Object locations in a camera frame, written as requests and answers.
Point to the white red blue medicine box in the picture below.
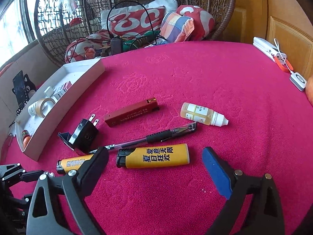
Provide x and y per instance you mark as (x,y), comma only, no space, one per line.
(62,90)

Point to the brown wicker egg chair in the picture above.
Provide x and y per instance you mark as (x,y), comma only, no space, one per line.
(220,9)

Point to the red tablecloth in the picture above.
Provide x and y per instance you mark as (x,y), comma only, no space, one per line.
(171,78)

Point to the small patterned tape roll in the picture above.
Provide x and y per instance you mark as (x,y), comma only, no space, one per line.
(25,133)

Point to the red rectangular lighter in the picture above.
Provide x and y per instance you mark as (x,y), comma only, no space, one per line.
(132,112)

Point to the window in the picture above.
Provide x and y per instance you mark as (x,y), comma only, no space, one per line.
(14,17)

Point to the black paw print phone holder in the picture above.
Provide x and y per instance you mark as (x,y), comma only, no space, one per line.
(29,85)

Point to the black gel pen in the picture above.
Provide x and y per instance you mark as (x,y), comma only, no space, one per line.
(156,137)

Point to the white pillow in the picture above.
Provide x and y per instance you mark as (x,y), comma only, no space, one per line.
(161,2)

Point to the small yellow lighter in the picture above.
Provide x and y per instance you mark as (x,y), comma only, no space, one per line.
(71,164)

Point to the orange tangerine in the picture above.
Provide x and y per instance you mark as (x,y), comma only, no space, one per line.
(26,142)

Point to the white cardboard box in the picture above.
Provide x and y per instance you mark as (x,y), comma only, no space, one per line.
(78,78)

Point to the yellow liquid dropper bottle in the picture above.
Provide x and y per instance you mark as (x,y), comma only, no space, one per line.
(198,113)

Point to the small white grey device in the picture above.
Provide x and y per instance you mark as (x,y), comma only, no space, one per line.
(298,80)

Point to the white power strip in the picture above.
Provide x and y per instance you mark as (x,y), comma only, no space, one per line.
(265,46)

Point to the green cloth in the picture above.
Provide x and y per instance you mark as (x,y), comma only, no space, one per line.
(137,42)

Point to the dark power adapter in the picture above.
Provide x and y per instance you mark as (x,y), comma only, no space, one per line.
(117,45)

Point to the black charger plug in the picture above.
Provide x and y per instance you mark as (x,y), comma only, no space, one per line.
(84,134)

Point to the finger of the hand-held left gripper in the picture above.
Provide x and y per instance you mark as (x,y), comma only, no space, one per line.
(29,175)
(23,200)

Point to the beige tape roll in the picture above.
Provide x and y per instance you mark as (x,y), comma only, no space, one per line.
(36,107)

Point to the black binder clip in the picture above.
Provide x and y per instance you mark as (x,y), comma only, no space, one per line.
(64,137)

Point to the black smartphone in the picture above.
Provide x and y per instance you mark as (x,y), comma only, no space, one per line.
(20,88)

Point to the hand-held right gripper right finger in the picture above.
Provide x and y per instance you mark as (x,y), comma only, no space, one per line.
(217,173)

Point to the round red white cushion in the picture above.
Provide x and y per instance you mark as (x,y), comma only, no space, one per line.
(203,22)

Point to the large yellow lighter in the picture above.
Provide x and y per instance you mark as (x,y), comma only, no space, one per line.
(156,156)

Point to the rectangular red white cushion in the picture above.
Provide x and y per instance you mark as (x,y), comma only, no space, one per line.
(137,20)

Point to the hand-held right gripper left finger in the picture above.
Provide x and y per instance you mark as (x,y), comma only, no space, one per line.
(97,166)

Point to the plaid cushion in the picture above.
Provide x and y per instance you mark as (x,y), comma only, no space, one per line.
(177,27)

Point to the wooden door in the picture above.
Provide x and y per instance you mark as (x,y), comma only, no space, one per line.
(281,9)

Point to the white charger plug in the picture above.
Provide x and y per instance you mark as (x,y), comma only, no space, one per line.
(48,91)

